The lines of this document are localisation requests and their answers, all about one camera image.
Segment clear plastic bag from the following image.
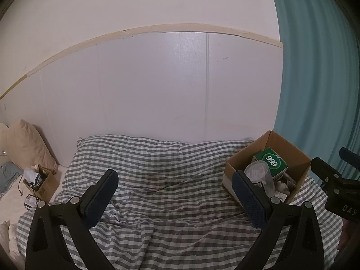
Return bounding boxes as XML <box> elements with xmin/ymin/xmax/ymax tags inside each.
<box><xmin>245</xmin><ymin>160</ymin><xmax>275</xmax><ymax>198</ymax></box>

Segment white headboard panel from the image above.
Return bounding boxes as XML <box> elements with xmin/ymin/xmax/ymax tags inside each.
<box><xmin>1</xmin><ymin>26</ymin><xmax>283</xmax><ymax>166</ymax></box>

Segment small brown cardboard box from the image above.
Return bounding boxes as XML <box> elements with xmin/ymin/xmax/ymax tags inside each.
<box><xmin>23</xmin><ymin>164</ymin><xmax>59</xmax><ymax>202</ymax></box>

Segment teal curtain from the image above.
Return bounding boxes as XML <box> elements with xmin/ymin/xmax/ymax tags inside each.
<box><xmin>274</xmin><ymin>0</ymin><xmax>359</xmax><ymax>179</ymax></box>

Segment beige pillow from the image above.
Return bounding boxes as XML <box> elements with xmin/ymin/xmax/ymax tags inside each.
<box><xmin>1</xmin><ymin>119</ymin><xmax>57</xmax><ymax>169</ymax></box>

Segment white packet with cable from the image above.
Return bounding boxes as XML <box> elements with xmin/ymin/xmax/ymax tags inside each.
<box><xmin>24</xmin><ymin>194</ymin><xmax>37</xmax><ymax>210</ymax></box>

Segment green white medicine box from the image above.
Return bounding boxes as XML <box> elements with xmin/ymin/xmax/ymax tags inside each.
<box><xmin>252</xmin><ymin>148</ymin><xmax>289</xmax><ymax>181</ymax></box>

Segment grey white checkered duvet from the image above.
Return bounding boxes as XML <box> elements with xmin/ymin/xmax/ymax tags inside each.
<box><xmin>15</xmin><ymin>133</ymin><xmax>345</xmax><ymax>270</ymax></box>

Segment small white plush object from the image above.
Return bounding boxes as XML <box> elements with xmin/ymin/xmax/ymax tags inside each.
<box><xmin>275</xmin><ymin>181</ymin><xmax>290</xmax><ymax>196</ymax></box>

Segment blue grey cloth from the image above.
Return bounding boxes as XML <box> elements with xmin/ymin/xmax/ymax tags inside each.
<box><xmin>0</xmin><ymin>162</ymin><xmax>23</xmax><ymax>195</ymax></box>

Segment large brown cardboard box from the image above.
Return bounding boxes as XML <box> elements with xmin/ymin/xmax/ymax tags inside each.
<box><xmin>222</xmin><ymin>130</ymin><xmax>311</xmax><ymax>204</ymax></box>

